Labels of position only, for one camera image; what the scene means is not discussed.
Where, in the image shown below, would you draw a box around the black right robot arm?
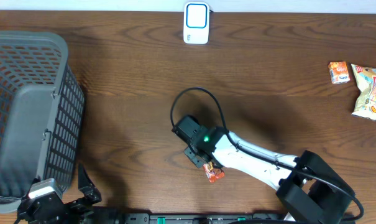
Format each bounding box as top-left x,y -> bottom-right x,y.
172,116 -> 354,223

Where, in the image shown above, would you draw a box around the white barcode scanner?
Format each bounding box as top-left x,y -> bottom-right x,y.
183,2 -> 210,45

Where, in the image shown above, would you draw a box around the small orange tissue pack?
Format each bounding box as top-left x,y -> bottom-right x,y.
328,62 -> 351,84

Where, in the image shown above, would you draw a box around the dark grey plastic basket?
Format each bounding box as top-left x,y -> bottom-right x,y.
0,31 -> 85,213

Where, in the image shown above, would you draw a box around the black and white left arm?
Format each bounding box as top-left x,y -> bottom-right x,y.
15,164 -> 121,224

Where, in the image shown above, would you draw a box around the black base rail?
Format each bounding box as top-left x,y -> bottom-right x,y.
124,212 -> 356,224

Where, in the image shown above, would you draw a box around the red orange candy bar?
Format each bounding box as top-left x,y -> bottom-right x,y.
202,162 -> 225,183

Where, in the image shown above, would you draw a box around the cream snack bag blue edges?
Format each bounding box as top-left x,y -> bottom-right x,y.
351,64 -> 376,121

